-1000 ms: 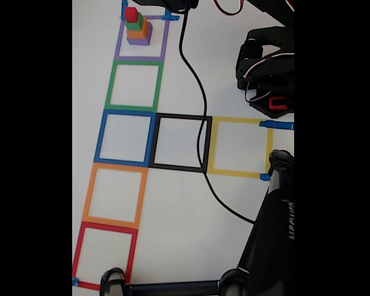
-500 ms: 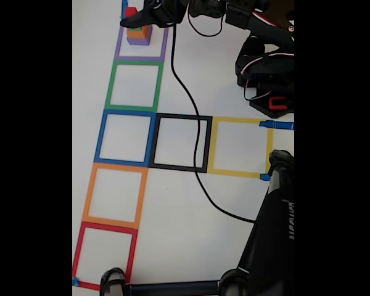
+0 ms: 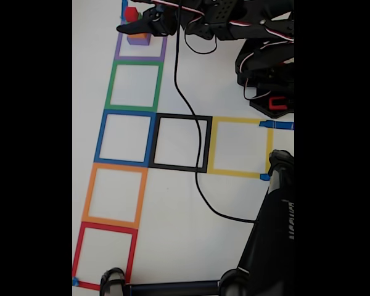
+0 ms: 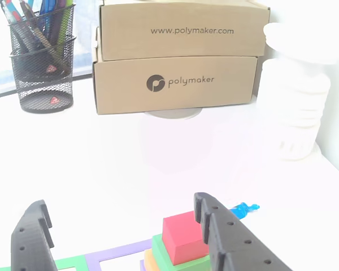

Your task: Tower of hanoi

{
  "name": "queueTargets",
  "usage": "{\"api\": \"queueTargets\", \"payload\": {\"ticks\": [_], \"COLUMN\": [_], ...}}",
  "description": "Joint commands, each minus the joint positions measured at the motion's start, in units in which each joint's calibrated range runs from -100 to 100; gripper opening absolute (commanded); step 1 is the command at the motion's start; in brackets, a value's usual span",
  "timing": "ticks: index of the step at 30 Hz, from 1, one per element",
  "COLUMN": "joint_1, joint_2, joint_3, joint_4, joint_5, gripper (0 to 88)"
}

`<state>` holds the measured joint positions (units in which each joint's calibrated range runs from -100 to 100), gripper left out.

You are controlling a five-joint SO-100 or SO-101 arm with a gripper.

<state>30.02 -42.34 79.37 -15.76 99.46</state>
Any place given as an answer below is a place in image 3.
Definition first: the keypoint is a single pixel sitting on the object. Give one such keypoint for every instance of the orange cube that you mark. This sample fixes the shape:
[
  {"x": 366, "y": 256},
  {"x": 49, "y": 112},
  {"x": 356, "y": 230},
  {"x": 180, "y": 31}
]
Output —
[{"x": 138, "y": 36}]

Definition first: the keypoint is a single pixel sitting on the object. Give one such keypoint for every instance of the purple square block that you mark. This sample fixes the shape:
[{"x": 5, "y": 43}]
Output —
[{"x": 138, "y": 42}]

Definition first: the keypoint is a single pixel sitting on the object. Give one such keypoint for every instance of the small red cube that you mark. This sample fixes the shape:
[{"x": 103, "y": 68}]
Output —
[{"x": 130, "y": 13}]

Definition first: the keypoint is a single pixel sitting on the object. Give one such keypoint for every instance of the twisted blue tape strip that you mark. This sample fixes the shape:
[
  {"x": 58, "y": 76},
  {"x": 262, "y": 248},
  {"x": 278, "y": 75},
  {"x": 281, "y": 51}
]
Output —
[{"x": 123, "y": 6}]

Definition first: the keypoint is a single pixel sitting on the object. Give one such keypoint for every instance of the long blue tape strip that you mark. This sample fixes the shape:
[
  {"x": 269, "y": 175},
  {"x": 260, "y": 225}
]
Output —
[{"x": 280, "y": 125}]

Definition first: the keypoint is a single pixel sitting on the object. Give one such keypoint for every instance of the small blue tape piece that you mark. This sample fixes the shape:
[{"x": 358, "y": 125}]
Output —
[
  {"x": 75, "y": 281},
  {"x": 264, "y": 177}
]

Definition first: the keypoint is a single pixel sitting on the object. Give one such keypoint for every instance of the black tripod stand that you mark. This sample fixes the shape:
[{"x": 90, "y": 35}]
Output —
[{"x": 265, "y": 246}]

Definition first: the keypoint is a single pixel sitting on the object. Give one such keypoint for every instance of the red square frame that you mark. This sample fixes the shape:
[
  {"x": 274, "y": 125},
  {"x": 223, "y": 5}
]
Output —
[{"x": 77, "y": 256}]

